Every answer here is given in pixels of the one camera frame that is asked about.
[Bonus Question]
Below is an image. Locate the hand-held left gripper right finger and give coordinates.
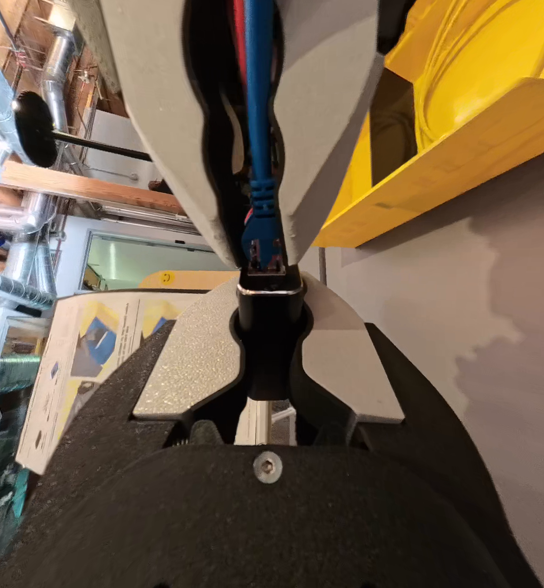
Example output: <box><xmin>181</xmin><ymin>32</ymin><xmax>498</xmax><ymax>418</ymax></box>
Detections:
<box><xmin>299</xmin><ymin>272</ymin><xmax>405</xmax><ymax>424</ymax></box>

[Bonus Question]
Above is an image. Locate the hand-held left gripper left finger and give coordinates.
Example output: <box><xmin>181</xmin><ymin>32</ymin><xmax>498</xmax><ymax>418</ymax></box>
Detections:
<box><xmin>133</xmin><ymin>275</ymin><xmax>246</xmax><ymax>420</ymax></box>

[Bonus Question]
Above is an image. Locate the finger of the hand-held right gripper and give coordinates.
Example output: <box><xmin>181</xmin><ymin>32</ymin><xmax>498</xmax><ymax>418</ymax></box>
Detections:
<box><xmin>271</xmin><ymin>0</ymin><xmax>386</xmax><ymax>268</ymax></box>
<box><xmin>98</xmin><ymin>0</ymin><xmax>242</xmax><ymax>269</ymax></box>

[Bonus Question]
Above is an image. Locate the blue ethernet cable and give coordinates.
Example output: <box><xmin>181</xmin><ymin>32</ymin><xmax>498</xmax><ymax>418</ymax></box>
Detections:
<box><xmin>241</xmin><ymin>0</ymin><xmax>285</xmax><ymax>276</ymax></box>

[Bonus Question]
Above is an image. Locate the black ethernet port adapter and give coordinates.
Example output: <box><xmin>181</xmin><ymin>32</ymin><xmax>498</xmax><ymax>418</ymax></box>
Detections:
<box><xmin>236</xmin><ymin>266</ymin><xmax>306</xmax><ymax>400</ymax></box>

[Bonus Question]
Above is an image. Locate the red ethernet cable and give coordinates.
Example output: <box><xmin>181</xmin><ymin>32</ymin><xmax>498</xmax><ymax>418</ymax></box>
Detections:
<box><xmin>232</xmin><ymin>0</ymin><xmax>255</xmax><ymax>228</ymax></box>

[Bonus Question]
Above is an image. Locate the yellow plastic bin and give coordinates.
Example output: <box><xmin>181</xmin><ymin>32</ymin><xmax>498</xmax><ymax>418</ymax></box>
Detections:
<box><xmin>311</xmin><ymin>0</ymin><xmax>544</xmax><ymax>249</ymax></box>

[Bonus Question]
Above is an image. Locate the wooden sign board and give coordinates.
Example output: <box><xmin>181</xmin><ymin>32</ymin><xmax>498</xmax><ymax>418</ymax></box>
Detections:
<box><xmin>139</xmin><ymin>270</ymin><xmax>240</xmax><ymax>291</ymax></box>

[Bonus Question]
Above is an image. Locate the white sign stand base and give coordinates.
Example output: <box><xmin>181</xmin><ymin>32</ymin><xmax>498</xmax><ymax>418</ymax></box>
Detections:
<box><xmin>234</xmin><ymin>399</ymin><xmax>296</xmax><ymax>446</ymax></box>

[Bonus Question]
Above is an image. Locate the wooden ceiling beam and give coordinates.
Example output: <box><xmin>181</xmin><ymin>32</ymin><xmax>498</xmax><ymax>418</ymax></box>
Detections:
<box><xmin>0</xmin><ymin>161</ymin><xmax>185</xmax><ymax>214</ymax></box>

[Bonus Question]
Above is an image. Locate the glass office window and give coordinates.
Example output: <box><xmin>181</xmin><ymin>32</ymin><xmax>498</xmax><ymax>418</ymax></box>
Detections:
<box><xmin>81</xmin><ymin>232</ymin><xmax>222</xmax><ymax>291</ymax></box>

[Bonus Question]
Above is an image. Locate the black round knob rod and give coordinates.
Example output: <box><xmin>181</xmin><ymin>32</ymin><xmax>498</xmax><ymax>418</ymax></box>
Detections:
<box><xmin>14</xmin><ymin>91</ymin><xmax>153</xmax><ymax>168</ymax></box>

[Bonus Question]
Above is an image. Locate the printed instruction sheet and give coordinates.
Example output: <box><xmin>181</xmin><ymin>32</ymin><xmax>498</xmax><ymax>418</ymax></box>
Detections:
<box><xmin>16</xmin><ymin>289</ymin><xmax>208</xmax><ymax>476</ymax></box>

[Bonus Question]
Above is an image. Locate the cluster of silver ducts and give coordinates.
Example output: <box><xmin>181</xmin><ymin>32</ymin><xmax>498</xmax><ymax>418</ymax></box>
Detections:
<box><xmin>0</xmin><ymin>25</ymin><xmax>98</xmax><ymax>318</ymax></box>

